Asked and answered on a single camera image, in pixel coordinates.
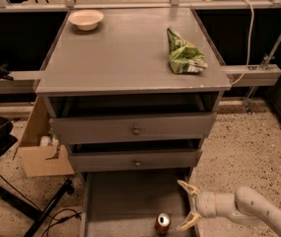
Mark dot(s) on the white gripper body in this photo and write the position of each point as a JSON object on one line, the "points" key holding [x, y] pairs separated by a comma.
{"points": [[205, 203]]}

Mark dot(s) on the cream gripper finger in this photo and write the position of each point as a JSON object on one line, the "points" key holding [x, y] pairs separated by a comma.
{"points": [[191, 190], [191, 220]]}

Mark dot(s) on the red coke can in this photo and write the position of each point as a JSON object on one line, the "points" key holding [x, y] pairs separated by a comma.
{"points": [[162, 224]]}

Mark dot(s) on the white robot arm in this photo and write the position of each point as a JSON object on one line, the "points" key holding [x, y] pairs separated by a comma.
{"points": [[245, 206]]}

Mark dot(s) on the grey open bottom drawer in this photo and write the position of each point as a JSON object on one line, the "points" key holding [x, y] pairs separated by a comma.
{"points": [[126, 203]]}

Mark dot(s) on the grey middle drawer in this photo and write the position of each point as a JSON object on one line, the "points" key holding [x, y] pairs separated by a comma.
{"points": [[134, 160]]}

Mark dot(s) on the grey drawer cabinet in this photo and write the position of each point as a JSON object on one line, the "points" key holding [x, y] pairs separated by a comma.
{"points": [[122, 69]]}

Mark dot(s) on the grey top drawer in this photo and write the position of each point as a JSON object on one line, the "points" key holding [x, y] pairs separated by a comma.
{"points": [[132, 128]]}

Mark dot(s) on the green chip bag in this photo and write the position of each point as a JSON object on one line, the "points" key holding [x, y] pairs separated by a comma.
{"points": [[184, 56]]}

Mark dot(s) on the cardboard box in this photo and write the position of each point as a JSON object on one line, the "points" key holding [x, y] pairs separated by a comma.
{"points": [[41, 155]]}

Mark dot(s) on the white bowl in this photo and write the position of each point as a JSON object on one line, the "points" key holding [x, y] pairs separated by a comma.
{"points": [[86, 20]]}

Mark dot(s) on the black chair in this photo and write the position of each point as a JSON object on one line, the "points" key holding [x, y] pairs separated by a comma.
{"points": [[38, 216]]}

